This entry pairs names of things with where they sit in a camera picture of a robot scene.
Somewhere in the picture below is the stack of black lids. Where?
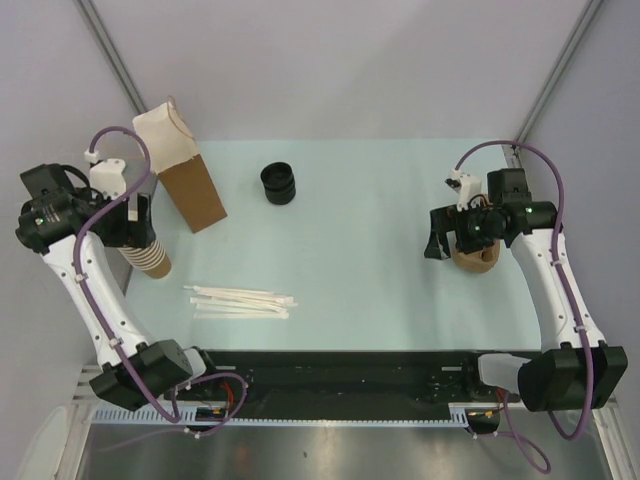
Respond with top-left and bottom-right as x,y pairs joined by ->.
260,162 -> 296,205

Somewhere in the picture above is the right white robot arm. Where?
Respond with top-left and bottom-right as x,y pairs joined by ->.
424,168 -> 628,412

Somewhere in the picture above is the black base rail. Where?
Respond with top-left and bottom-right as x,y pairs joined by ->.
178,350 -> 497,420

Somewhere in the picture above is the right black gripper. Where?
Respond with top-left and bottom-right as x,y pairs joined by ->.
424,200 -> 503,260

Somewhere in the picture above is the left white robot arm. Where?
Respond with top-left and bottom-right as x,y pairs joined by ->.
16,164 -> 221,411

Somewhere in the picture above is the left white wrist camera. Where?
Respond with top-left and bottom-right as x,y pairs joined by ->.
84,149 -> 127,201

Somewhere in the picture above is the stack of paper cups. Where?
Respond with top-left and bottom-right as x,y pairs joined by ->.
118,240 -> 172,279

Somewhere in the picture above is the brown paper bag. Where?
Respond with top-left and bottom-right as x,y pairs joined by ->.
133,96 -> 227,233

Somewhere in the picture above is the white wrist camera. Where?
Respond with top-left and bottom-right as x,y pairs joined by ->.
84,149 -> 127,201
445,169 -> 482,211

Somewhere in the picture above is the white slotted cable duct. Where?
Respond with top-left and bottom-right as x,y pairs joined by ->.
91,404 -> 469,428

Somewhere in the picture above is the white wrapped straws bundle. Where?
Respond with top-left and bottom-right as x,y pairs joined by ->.
183,285 -> 298,320

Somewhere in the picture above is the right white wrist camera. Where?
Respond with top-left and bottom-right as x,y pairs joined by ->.
445,169 -> 482,211

